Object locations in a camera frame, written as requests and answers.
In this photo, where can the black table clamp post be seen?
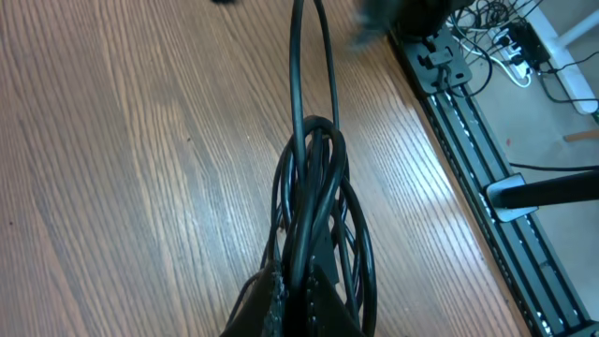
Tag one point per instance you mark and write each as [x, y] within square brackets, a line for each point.
[512, 198]

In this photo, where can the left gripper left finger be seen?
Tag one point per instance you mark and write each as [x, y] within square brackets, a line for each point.
[260, 307]

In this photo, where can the white power strip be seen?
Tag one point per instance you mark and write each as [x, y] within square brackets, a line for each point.
[519, 48]

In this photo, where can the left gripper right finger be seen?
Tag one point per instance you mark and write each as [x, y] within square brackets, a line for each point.
[326, 314]

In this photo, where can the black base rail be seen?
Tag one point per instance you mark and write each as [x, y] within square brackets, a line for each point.
[540, 288]

